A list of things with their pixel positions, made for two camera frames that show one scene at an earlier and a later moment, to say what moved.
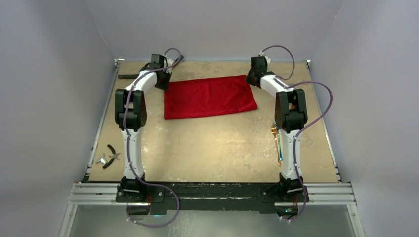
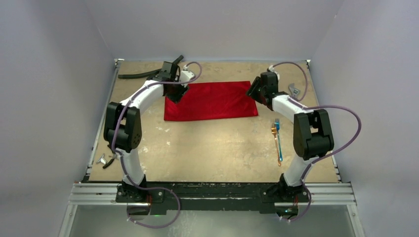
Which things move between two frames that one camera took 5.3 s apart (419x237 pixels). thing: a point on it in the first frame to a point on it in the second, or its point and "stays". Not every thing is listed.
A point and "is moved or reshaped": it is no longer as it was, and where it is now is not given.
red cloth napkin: [193, 98] is moved or reshaped
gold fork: [274, 131] stays
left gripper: [165, 87] to [177, 98]
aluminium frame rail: [91, 192] stays
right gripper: [251, 78] to [256, 92]
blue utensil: [280, 157] stays
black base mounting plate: [160, 197] stays
